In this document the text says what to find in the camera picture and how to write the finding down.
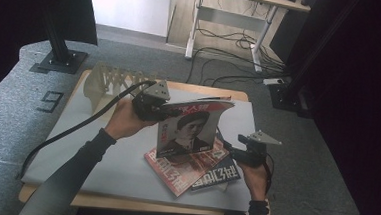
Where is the person's right hand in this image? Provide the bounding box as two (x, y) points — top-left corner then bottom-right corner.
(236, 162), (272, 203)

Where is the black tape mark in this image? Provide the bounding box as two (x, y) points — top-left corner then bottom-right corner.
(37, 90), (65, 115)

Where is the dark blue cover magazine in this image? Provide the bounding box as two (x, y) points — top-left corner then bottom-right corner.
(190, 153), (244, 196)

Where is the red cover magazine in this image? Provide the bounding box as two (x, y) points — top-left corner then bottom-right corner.
(141, 133), (232, 202)

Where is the person's left hand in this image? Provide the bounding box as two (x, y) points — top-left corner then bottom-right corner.
(103, 96), (160, 144)

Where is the portrait cover magazine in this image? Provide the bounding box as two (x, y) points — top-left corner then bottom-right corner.
(154, 93), (236, 163)

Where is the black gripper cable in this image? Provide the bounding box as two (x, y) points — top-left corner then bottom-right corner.
(261, 153), (277, 197)
(15, 72), (156, 188)

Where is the clear acrylic magazine rack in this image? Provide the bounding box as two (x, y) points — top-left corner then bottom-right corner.
(81, 60), (159, 118)

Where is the white power strip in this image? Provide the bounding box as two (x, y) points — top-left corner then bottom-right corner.
(262, 77), (285, 87)

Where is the wooden table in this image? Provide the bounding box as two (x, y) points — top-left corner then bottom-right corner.
(17, 65), (279, 215)

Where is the black curtain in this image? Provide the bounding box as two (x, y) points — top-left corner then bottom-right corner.
(0, 0), (101, 113)

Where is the black metal stand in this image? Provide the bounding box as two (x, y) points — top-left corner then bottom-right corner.
(29, 7), (92, 76)
(266, 0), (359, 121)

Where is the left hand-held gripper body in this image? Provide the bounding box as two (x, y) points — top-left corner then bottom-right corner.
(131, 78), (173, 123)

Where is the tangled black floor cable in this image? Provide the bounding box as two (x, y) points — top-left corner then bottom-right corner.
(195, 26), (279, 54)

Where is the dark curtain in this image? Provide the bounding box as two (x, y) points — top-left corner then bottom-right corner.
(305, 0), (381, 215)

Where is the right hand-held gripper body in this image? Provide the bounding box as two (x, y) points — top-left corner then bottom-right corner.
(234, 128), (283, 171)

